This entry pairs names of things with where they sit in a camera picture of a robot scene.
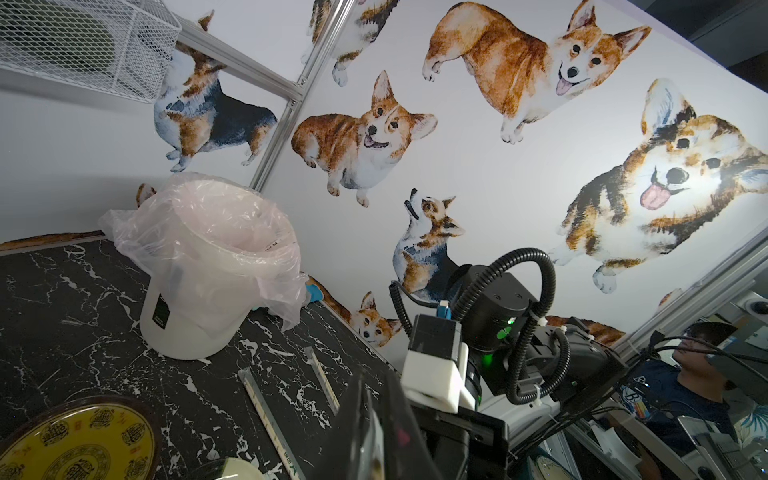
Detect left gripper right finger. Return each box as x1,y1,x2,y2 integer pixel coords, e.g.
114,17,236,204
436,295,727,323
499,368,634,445
380,372,441,480

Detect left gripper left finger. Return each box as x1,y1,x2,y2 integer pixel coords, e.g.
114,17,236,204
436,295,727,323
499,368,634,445
308,373,367,479

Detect chopsticks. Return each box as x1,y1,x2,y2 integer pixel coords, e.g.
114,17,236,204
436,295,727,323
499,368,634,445
303,347,340,415
357,391,385,480
238,368,307,480

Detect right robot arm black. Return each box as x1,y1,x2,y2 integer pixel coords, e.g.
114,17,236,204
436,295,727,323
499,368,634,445
382,248,626,479

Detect cream plate chipped right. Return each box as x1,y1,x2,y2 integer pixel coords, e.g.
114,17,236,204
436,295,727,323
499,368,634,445
185,457,266,480

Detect yellow patterned dark-rimmed plate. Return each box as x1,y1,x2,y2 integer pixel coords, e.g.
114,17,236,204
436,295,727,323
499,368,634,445
1,395,162,479

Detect white bin with plastic bag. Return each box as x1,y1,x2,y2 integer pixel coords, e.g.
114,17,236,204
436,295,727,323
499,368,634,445
99,172,308,360

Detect person in dark shirt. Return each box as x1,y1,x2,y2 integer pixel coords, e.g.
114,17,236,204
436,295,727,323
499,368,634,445
621,322,737,457

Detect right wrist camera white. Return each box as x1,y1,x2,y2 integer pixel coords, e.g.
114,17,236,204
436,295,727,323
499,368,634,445
401,300,479,414

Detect white wire wall basket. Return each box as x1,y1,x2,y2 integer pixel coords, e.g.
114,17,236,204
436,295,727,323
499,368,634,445
1,0,182,103

